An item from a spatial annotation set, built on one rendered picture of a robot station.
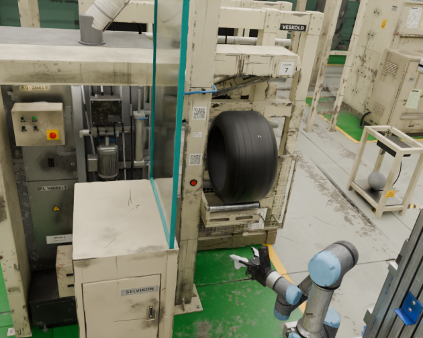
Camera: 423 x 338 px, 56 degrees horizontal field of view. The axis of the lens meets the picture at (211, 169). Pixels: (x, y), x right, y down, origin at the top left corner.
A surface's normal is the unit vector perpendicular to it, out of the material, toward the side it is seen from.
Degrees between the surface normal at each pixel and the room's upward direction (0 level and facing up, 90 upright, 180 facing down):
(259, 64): 90
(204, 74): 90
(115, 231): 0
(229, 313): 0
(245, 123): 21
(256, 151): 56
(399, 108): 90
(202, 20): 90
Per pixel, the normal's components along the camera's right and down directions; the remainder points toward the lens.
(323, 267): -0.73, 0.14
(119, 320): 0.26, 0.48
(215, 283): 0.09, -0.88
